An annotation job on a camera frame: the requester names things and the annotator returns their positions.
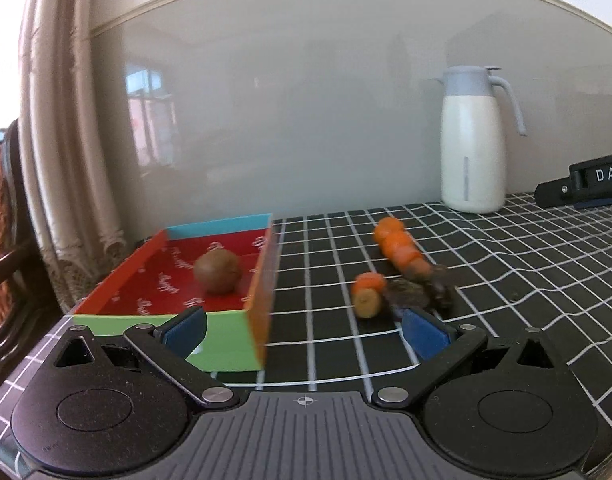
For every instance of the wooden chair with woven cushion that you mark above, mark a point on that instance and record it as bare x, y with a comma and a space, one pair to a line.
5, 240

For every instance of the yellowish brown small fruit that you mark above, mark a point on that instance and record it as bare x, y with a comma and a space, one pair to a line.
367, 304

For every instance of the dark wrinkled fruit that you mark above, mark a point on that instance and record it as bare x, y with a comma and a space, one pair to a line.
407, 294
441, 287

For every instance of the brown kiwi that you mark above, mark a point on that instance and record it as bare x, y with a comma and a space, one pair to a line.
218, 271

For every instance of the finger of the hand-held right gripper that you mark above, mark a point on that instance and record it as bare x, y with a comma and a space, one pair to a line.
553, 192
598, 203

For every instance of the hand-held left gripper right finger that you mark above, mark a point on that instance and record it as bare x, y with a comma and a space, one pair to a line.
426, 334

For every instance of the colourful paper box red inside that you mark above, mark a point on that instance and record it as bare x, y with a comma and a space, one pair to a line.
230, 340

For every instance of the black checked tablecloth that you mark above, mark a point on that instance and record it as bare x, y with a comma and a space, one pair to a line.
336, 310

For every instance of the white thermos jug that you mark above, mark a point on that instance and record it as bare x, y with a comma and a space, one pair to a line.
471, 155

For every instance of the beige lace curtain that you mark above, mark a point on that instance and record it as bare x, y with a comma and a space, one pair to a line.
60, 135

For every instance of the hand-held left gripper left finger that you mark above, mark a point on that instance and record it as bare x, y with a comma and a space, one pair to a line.
185, 331

